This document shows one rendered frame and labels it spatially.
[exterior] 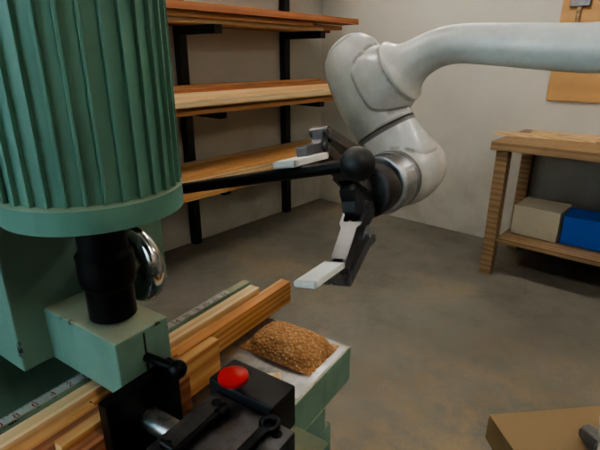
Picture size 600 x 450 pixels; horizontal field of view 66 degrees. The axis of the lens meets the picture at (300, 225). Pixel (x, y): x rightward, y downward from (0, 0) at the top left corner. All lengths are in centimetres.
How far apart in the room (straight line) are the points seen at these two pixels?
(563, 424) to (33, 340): 90
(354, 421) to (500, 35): 153
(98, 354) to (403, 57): 57
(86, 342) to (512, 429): 77
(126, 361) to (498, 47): 60
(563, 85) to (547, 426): 273
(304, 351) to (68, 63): 46
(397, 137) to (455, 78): 302
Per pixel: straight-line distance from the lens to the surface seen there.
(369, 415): 196
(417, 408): 203
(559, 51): 70
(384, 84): 74
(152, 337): 55
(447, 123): 379
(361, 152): 45
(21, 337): 63
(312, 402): 66
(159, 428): 53
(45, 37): 42
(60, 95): 42
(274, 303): 80
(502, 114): 364
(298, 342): 69
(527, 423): 104
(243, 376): 47
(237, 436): 45
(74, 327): 58
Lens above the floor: 131
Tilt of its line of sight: 20 degrees down
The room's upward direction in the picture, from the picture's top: straight up
